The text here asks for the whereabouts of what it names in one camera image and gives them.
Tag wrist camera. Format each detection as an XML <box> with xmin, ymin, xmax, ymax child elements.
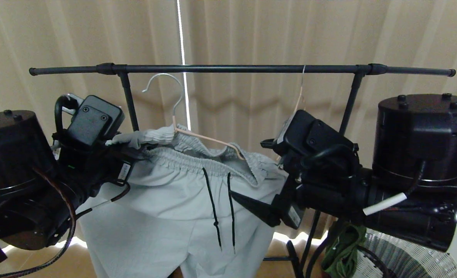
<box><xmin>272</xmin><ymin>109</ymin><xmax>360</xmax><ymax>183</ymax></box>
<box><xmin>52</xmin><ymin>94</ymin><xmax>126</xmax><ymax>156</ymax></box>

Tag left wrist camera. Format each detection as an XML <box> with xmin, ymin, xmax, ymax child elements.
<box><xmin>52</xmin><ymin>94</ymin><xmax>126</xmax><ymax>156</ymax></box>

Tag green garment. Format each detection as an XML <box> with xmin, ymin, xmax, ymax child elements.
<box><xmin>320</xmin><ymin>222</ymin><xmax>369</xmax><ymax>278</ymax></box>

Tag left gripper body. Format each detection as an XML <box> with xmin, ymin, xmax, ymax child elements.
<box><xmin>0</xmin><ymin>148</ymin><xmax>135</xmax><ymax>251</ymax></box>

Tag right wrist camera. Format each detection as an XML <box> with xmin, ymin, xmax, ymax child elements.
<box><xmin>272</xmin><ymin>109</ymin><xmax>360</xmax><ymax>183</ymax></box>

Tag white laundry basket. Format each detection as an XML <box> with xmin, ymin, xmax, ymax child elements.
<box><xmin>351</xmin><ymin>227</ymin><xmax>457</xmax><ymax>278</ymax></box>

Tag pale grey shorts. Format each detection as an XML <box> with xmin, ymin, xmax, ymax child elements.
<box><xmin>75</xmin><ymin>123</ymin><xmax>291</xmax><ymax>278</ymax></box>

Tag black clothes rack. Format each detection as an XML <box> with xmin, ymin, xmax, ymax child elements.
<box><xmin>29</xmin><ymin>62</ymin><xmax>457</xmax><ymax>278</ymax></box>

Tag pink clothes hanger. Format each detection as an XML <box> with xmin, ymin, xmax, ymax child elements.
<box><xmin>141</xmin><ymin>73</ymin><xmax>246</xmax><ymax>161</ymax></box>
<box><xmin>292</xmin><ymin>64</ymin><xmax>308</xmax><ymax>116</ymax></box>

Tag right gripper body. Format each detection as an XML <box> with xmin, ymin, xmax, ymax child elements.
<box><xmin>270</xmin><ymin>169</ymin><xmax>457</xmax><ymax>252</ymax></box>

